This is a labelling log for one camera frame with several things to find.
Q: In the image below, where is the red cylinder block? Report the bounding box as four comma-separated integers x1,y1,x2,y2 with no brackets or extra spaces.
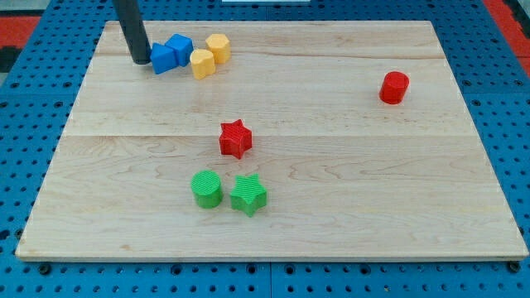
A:
378,71,410,105

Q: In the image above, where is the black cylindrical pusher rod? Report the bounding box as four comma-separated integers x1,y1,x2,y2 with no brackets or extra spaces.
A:
113,0,151,65

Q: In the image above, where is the yellow heart block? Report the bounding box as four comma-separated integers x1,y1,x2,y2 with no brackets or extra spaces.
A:
190,49,216,79

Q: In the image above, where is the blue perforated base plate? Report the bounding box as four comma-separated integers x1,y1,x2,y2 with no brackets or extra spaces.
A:
1,1,529,297

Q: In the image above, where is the red star block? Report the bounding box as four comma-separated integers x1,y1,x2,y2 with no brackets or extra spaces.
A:
219,119,253,159

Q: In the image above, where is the blue triangle block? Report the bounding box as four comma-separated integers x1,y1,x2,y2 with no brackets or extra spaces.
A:
150,43,178,75

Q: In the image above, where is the green cylinder block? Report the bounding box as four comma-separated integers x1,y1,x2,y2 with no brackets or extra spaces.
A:
190,171,223,209

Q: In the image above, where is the green star block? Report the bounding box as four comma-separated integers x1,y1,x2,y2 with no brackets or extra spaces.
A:
230,173,267,218

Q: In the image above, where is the blue cube block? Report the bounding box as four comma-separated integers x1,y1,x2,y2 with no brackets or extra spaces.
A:
165,34,194,67

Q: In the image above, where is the yellow hexagon block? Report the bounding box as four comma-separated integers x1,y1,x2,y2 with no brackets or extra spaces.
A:
205,33,231,64

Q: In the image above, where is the light wooden board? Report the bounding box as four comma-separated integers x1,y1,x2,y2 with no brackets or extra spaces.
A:
16,21,528,262

